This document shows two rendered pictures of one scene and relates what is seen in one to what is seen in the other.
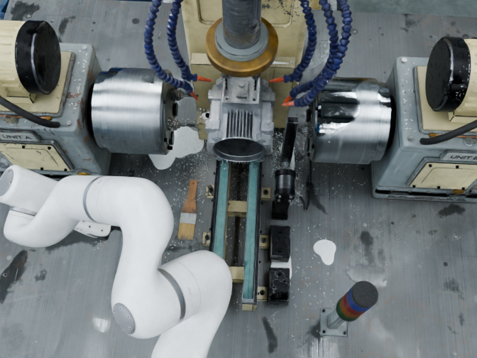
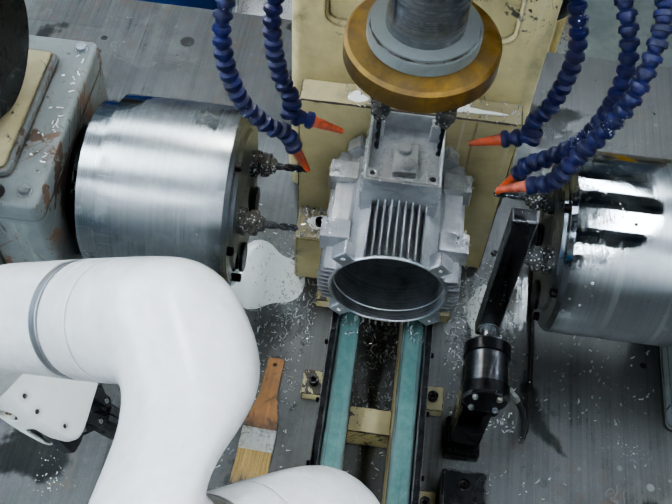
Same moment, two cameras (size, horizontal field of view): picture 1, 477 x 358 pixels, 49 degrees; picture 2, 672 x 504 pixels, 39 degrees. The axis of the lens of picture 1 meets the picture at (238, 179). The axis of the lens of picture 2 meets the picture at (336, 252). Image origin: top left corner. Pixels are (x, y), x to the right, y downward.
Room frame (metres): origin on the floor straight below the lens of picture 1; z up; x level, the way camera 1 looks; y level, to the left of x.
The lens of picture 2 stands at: (0.01, 0.07, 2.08)
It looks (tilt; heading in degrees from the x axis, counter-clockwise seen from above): 56 degrees down; 0
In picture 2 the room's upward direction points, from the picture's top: 4 degrees clockwise
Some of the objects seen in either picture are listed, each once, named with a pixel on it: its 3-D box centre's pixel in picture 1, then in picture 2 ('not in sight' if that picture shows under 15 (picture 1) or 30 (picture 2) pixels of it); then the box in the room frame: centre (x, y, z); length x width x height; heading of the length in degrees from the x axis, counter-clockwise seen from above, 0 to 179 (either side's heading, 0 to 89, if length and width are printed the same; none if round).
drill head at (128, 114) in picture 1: (121, 110); (140, 187); (0.80, 0.34, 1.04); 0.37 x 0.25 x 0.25; 86
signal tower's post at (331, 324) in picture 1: (346, 310); not in sight; (0.22, -0.27, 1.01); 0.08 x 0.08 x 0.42; 86
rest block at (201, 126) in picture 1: (208, 123); (319, 242); (0.86, 0.10, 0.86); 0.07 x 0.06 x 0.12; 86
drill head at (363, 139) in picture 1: (354, 121); (640, 250); (0.76, -0.34, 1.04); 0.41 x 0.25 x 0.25; 86
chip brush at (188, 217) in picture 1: (189, 209); (262, 420); (0.58, 0.16, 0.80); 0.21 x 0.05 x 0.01; 174
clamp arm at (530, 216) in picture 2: (288, 143); (503, 278); (0.64, -0.14, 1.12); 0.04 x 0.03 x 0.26; 176
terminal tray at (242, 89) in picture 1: (241, 91); (403, 165); (0.82, -0.01, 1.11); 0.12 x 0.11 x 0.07; 177
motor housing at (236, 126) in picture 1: (240, 120); (394, 230); (0.78, -0.01, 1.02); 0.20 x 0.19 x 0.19; 177
